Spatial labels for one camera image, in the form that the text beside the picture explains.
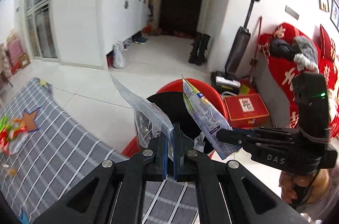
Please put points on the grey checked tablecloth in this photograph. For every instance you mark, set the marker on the grey checked tablecloth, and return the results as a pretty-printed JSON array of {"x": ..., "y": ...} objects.
[{"x": 57, "y": 156}]

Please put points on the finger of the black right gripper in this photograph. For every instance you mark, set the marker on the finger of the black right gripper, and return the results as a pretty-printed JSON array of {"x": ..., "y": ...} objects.
[{"x": 235, "y": 136}]

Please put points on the red green snack wrapper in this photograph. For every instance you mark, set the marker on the red green snack wrapper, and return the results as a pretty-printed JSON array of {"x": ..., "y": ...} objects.
[{"x": 13, "y": 134}]

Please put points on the black boots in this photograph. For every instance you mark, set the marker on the black boots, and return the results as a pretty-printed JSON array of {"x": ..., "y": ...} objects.
[{"x": 199, "y": 47}]

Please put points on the white plastic bag on floor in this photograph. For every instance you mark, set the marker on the white plastic bag on floor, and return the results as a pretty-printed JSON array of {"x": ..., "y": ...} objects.
[{"x": 119, "y": 61}]

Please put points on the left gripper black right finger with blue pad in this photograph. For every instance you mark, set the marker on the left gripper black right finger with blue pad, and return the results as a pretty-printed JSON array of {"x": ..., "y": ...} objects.
[{"x": 227, "y": 192}]

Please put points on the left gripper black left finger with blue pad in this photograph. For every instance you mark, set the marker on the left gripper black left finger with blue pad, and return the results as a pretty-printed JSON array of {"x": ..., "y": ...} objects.
[{"x": 112, "y": 192}]

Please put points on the black upright vacuum cleaner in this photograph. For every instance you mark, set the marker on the black upright vacuum cleaner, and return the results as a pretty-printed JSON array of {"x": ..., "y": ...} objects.
[{"x": 227, "y": 82}]

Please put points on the white blue printed wrapper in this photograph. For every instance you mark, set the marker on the white blue printed wrapper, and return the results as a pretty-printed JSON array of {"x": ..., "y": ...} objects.
[{"x": 208, "y": 118}]

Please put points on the white shoe cabinet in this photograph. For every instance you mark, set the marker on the white shoe cabinet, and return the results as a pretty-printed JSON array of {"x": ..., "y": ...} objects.
[{"x": 121, "y": 19}]

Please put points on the clear plastic wrapper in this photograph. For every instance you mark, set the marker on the clear plastic wrapper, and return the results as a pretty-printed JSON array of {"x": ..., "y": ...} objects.
[{"x": 150, "y": 120}]

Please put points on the red trash bin black liner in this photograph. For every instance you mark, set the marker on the red trash bin black liner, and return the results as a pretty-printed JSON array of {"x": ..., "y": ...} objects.
[{"x": 170, "y": 100}]

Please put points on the red gift box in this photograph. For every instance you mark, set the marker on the red gift box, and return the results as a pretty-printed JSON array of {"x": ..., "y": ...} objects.
[{"x": 246, "y": 111}]

